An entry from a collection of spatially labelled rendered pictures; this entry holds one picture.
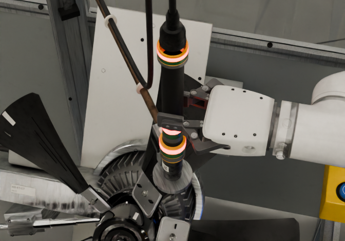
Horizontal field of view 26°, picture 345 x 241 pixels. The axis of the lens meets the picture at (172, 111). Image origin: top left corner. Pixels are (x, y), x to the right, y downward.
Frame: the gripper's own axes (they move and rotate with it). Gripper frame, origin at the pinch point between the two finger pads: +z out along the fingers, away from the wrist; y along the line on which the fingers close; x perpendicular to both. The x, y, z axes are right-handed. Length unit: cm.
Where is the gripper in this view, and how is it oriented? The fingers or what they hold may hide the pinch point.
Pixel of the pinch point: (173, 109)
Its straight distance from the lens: 114.9
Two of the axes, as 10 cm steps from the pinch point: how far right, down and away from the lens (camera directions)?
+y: 2.1, -8.1, 5.5
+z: -9.8, -1.7, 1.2
